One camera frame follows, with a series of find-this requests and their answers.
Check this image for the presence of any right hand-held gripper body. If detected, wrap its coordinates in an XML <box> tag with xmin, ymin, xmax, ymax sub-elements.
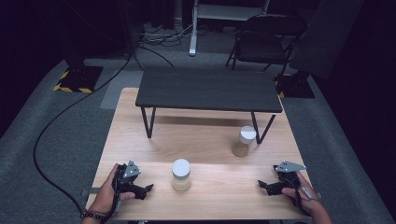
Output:
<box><xmin>270</xmin><ymin>161</ymin><xmax>307</xmax><ymax>196</ymax></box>

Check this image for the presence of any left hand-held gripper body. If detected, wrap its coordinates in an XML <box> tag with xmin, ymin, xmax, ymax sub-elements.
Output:
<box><xmin>111</xmin><ymin>160</ymin><xmax>143</xmax><ymax>196</ymax></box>

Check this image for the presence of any clear jar with white lid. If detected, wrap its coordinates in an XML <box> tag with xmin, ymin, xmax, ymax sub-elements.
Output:
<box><xmin>231</xmin><ymin>125</ymin><xmax>258</xmax><ymax>159</ymax></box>
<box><xmin>171</xmin><ymin>158</ymin><xmax>192</xmax><ymax>192</ymax></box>

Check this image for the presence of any person's left hand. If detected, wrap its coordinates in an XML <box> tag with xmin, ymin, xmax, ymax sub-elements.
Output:
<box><xmin>88</xmin><ymin>163</ymin><xmax>136</xmax><ymax>216</ymax></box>

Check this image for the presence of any person's right hand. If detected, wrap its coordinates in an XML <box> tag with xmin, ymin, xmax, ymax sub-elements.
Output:
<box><xmin>281</xmin><ymin>171</ymin><xmax>325</xmax><ymax>217</ymax></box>

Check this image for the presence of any black yellow-striped stand base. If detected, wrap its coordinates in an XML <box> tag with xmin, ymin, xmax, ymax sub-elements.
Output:
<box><xmin>52</xmin><ymin>63</ymin><xmax>105</xmax><ymax>94</ymax></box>
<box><xmin>274</xmin><ymin>70</ymin><xmax>316</xmax><ymax>100</ymax></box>

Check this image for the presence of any black folding chair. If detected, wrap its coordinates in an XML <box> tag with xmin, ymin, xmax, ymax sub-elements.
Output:
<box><xmin>225</xmin><ymin>13</ymin><xmax>309</xmax><ymax>76</ymax></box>

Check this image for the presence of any dark grey leaning panel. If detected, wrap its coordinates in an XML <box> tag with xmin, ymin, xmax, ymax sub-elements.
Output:
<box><xmin>289</xmin><ymin>0</ymin><xmax>366</xmax><ymax>80</ymax></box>

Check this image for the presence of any white metal stand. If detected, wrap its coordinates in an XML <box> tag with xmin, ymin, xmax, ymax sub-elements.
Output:
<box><xmin>189</xmin><ymin>0</ymin><xmax>271</xmax><ymax>57</ymax></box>

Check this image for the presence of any beaded bracelet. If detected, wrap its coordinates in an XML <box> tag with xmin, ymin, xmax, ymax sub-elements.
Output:
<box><xmin>79</xmin><ymin>209</ymin><xmax>108</xmax><ymax>222</ymax></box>

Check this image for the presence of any long black floor cable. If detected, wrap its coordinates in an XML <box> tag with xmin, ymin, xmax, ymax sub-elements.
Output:
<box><xmin>33</xmin><ymin>46</ymin><xmax>134</xmax><ymax>216</ymax></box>

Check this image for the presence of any short black floor cable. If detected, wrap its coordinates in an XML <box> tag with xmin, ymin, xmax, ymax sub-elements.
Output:
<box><xmin>136</xmin><ymin>45</ymin><xmax>176</xmax><ymax>68</ymax></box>

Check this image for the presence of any tangle of cables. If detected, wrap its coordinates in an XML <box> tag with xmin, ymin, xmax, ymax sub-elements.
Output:
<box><xmin>136</xmin><ymin>21</ymin><xmax>210</xmax><ymax>49</ymax></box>

